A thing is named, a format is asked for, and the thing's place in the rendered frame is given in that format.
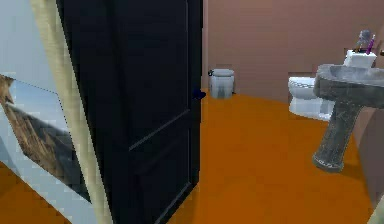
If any purple toothbrush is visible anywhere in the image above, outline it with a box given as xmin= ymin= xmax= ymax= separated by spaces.
xmin=365 ymin=34 xmax=376 ymax=56

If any grey lidded waste bin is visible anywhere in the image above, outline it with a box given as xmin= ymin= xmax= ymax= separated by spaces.
xmin=208 ymin=68 xmax=236 ymax=100

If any white toothbrush holder box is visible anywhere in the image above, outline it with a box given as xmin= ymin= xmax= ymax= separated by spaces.
xmin=343 ymin=49 xmax=378 ymax=69

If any grey stone pedestal sink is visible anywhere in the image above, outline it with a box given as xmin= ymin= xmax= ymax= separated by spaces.
xmin=311 ymin=63 xmax=384 ymax=174

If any white toilet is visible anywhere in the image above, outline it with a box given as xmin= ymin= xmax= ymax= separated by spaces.
xmin=287 ymin=76 xmax=335 ymax=122

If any black room door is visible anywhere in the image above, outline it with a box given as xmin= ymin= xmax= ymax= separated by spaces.
xmin=55 ymin=0 xmax=204 ymax=224

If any framed mountain landscape picture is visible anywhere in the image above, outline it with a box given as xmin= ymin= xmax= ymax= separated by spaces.
xmin=0 ymin=73 xmax=92 ymax=204

